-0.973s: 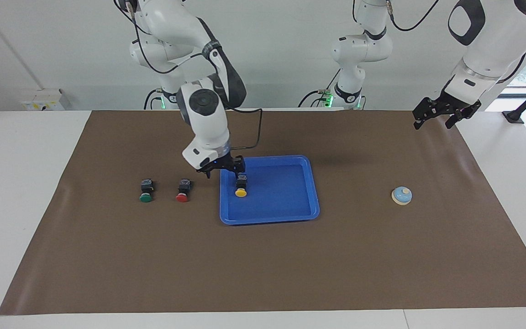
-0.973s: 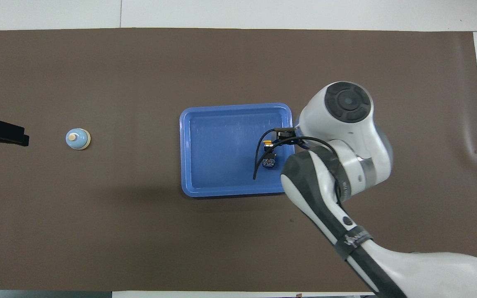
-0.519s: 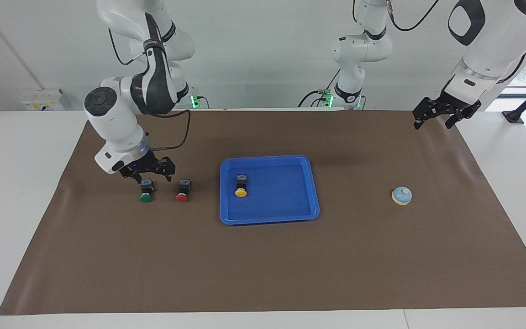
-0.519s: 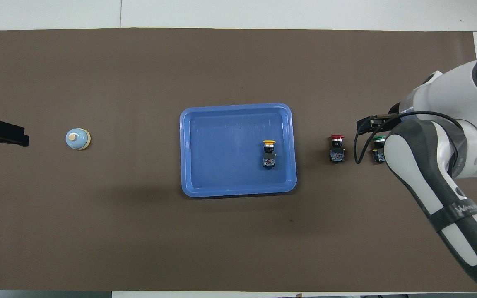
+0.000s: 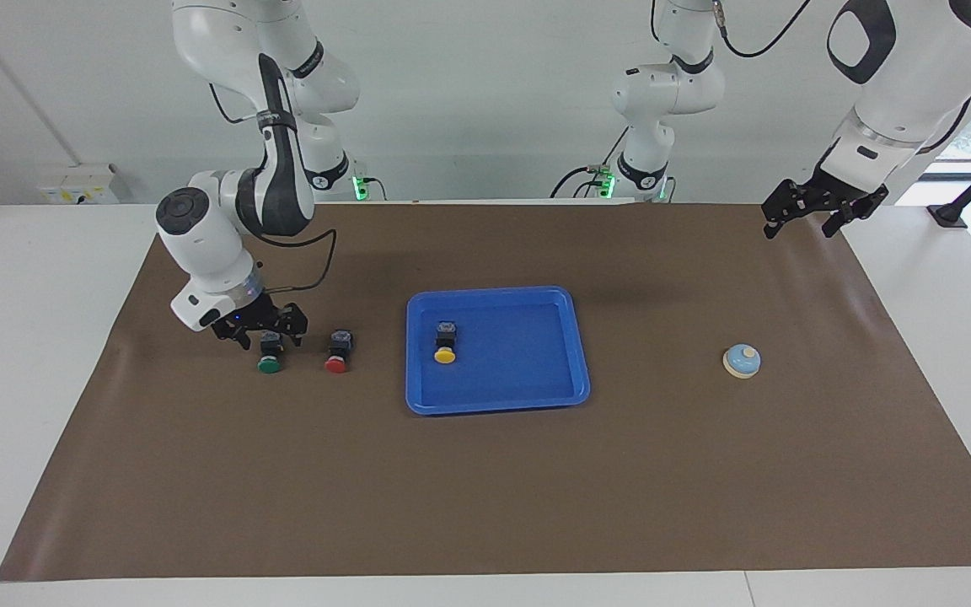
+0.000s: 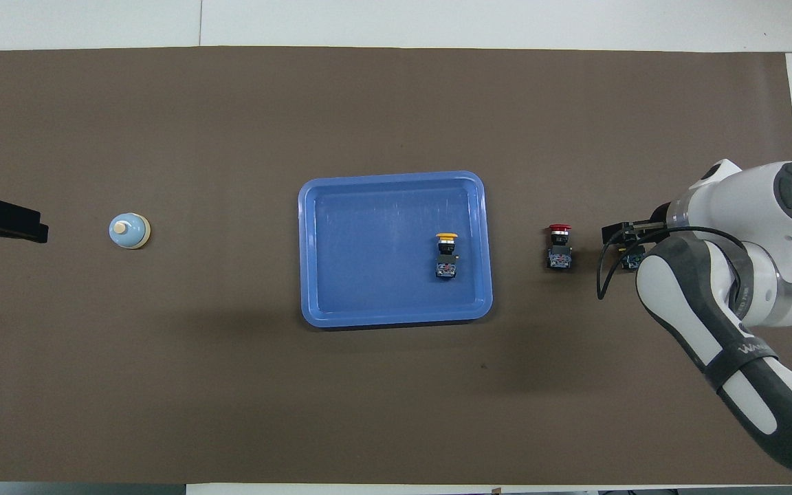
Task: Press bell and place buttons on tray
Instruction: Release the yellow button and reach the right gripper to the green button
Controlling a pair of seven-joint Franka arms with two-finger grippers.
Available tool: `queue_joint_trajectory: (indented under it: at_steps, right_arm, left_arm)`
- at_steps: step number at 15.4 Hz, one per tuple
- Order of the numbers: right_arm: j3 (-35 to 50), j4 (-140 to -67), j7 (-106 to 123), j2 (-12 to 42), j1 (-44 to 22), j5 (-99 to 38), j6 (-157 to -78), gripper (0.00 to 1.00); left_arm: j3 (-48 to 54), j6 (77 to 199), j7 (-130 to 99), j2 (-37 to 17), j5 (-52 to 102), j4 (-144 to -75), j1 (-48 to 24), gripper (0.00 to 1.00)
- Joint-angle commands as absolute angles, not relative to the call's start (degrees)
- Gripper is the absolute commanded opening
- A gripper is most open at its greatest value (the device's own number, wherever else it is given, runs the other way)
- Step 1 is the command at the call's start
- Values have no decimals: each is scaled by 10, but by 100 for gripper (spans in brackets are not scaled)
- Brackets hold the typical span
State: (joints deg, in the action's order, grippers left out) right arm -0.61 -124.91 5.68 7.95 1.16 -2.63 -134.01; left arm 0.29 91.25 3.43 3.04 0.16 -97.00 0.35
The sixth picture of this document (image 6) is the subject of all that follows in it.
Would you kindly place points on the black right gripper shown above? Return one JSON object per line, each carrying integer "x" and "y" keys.
{"x": 657, "y": 220}

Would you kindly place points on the blue plastic tray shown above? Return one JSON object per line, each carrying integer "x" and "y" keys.
{"x": 368, "y": 254}

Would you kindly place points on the yellow push button switch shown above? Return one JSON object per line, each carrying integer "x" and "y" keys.
{"x": 446, "y": 237}

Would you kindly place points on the brown table mat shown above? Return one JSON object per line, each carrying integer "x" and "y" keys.
{"x": 231, "y": 385}

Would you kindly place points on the red push button switch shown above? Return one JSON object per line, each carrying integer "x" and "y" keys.
{"x": 559, "y": 227}

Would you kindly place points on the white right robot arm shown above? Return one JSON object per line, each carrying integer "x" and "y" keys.
{"x": 781, "y": 206}

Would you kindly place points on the light blue desk bell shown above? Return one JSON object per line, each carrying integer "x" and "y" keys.
{"x": 131, "y": 232}

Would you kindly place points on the green push button switch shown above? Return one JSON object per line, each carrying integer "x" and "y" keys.
{"x": 635, "y": 261}

